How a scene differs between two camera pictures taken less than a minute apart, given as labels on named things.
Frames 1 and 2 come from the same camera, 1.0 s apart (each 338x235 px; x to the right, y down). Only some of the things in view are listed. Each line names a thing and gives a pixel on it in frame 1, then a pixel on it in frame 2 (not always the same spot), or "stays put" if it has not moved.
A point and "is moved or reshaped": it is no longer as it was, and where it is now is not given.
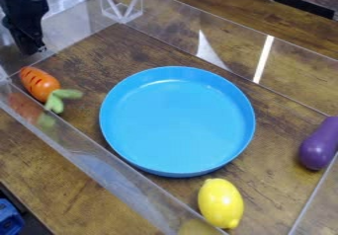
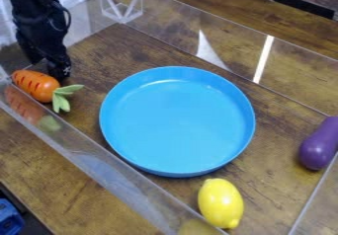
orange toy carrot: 43,87 is moved or reshaped
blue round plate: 176,121 stays put
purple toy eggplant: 318,148 stays put
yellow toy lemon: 220,202 stays put
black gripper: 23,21 -> 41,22
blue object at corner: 11,219 stays put
